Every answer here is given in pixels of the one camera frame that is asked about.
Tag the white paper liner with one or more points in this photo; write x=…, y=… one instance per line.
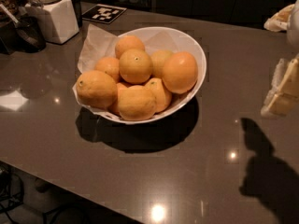
x=140, y=76

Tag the small hidden middle orange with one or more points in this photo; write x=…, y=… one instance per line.
x=114, y=108

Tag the dark bottle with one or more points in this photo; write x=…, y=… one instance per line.
x=77, y=8

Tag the black round appliance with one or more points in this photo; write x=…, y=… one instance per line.
x=26, y=38

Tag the black wire stool frame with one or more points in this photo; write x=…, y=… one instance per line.
x=12, y=196

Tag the white square jar base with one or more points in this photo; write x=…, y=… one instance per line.
x=57, y=22

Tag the black white marker tag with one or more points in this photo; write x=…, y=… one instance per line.
x=103, y=13

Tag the white bowl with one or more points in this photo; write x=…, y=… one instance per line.
x=100, y=43

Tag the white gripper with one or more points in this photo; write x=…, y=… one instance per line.
x=293, y=28

